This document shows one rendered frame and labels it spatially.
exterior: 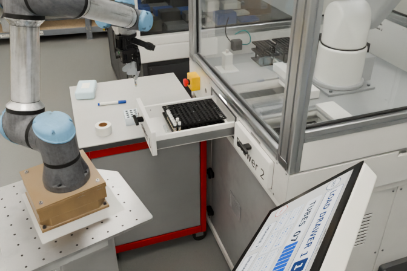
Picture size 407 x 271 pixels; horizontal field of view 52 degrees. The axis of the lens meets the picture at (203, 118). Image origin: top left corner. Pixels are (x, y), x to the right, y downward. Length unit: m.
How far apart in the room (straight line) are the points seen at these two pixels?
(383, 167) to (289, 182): 0.37
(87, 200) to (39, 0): 0.63
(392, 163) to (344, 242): 0.80
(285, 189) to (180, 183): 0.81
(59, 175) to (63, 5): 0.52
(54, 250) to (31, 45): 0.62
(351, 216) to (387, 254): 1.12
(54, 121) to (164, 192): 0.87
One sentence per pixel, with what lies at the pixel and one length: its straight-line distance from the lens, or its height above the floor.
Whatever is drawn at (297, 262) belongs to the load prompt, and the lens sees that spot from 0.79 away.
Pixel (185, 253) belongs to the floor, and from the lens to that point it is 2.33.
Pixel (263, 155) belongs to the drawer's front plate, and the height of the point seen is 0.93.
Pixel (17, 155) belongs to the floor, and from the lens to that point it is 3.30.
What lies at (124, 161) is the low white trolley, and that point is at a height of 0.64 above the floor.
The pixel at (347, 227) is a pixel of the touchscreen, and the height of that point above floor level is 1.19.
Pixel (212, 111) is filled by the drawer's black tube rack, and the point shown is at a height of 0.90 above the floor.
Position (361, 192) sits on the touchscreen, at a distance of 0.91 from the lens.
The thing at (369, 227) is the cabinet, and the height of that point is 0.59.
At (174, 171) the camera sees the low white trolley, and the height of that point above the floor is 0.52.
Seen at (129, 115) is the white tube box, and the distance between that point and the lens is 1.92.
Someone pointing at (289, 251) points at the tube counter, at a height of 1.12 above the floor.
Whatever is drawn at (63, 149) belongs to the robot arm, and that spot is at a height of 1.01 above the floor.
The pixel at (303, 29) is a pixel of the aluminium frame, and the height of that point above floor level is 1.39.
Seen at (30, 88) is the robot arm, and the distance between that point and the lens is 1.40.
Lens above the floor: 1.73
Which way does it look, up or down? 30 degrees down
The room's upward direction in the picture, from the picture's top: straight up
